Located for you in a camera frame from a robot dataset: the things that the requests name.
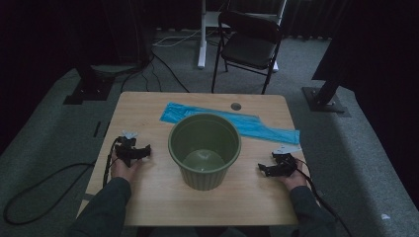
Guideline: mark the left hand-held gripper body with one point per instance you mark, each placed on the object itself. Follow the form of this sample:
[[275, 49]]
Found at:
[[124, 149]]

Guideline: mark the grey table grommet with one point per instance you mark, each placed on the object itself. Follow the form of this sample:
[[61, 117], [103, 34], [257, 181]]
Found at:
[[235, 106]]

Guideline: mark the black stand base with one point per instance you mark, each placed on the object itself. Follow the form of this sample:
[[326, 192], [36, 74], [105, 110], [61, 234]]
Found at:
[[90, 92]]

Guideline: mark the person's left hand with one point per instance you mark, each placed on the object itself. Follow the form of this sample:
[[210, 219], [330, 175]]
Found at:
[[122, 171]]

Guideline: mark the dark cloth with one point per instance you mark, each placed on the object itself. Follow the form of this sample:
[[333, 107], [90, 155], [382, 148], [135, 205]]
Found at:
[[378, 65]]

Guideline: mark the dark curtain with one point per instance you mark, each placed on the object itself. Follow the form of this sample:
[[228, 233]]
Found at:
[[309, 18]]

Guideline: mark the black stand with base plate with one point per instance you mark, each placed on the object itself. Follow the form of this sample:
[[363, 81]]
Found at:
[[324, 100]]

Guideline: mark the blue plastic bag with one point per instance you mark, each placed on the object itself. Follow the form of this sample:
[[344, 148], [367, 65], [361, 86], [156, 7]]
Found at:
[[270, 133]]

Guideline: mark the black tape strip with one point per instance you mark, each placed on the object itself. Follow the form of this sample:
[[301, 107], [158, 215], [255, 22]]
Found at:
[[97, 129]]

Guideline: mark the green plastic bin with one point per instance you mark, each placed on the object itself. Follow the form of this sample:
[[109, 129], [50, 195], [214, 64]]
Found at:
[[204, 179]]

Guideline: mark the white paper scrap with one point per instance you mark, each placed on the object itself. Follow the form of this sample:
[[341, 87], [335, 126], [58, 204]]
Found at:
[[385, 216]]

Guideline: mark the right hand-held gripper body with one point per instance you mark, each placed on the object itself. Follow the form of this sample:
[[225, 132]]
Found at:
[[285, 166]]

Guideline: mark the black folding chair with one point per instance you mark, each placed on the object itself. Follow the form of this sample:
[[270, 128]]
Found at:
[[250, 49]]

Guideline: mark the person's right hand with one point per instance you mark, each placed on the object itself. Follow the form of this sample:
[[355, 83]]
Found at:
[[296, 179]]

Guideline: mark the grey tape piece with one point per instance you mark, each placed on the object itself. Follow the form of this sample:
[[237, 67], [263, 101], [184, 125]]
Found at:
[[86, 197]]

